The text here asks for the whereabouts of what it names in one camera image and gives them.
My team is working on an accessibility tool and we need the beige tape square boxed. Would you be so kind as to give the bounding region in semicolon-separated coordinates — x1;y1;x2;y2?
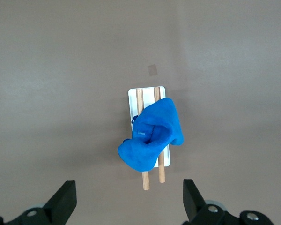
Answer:
147;64;159;76

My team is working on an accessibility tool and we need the wooden rack rod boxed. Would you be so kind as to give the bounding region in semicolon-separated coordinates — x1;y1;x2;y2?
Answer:
135;88;151;191
154;87;166;184

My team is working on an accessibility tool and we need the blue microfibre towel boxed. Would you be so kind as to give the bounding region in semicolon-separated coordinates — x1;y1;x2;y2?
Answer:
117;97;185;173

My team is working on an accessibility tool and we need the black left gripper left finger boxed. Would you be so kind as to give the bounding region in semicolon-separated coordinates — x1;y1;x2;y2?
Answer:
4;180;77;225

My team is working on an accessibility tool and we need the white rack base plate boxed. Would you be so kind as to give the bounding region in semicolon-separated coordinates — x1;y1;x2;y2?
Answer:
127;86;171;168

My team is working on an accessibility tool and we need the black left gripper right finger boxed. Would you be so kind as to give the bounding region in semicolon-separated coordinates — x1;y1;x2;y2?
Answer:
181;179;240;225

